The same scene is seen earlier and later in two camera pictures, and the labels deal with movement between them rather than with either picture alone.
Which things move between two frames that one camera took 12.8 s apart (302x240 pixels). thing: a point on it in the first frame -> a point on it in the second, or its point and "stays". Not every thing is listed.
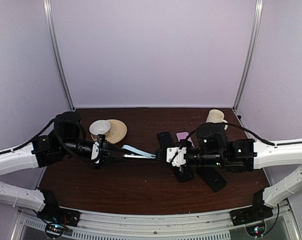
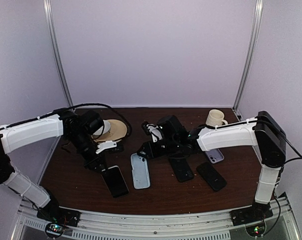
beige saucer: [118, 131] stays
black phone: [186, 174] stays
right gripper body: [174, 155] -> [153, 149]
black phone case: [213, 177] stays
